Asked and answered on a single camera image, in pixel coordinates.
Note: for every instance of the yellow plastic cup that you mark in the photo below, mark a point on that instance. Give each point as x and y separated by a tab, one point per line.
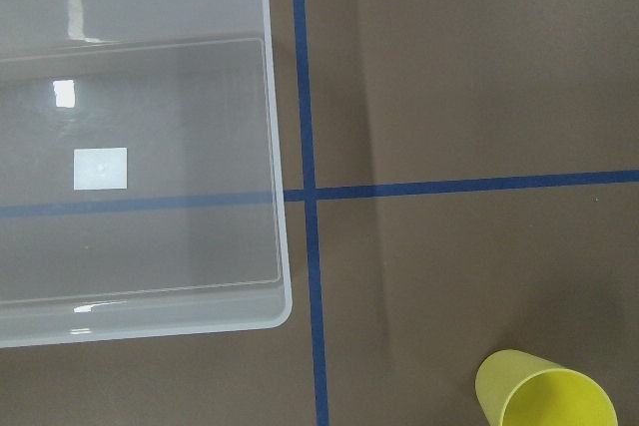
517	388

